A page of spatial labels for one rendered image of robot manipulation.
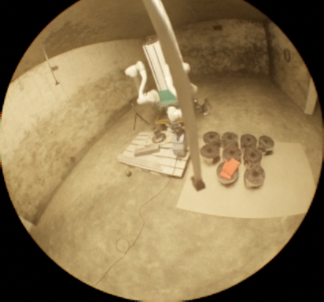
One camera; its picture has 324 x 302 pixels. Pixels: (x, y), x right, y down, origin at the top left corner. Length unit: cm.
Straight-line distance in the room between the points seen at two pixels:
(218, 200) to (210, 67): 563
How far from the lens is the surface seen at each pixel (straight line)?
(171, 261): 142
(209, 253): 137
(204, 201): 141
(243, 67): 621
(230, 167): 129
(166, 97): 220
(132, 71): 194
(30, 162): 346
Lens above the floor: 136
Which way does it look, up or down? 37 degrees down
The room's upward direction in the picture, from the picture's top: 22 degrees counter-clockwise
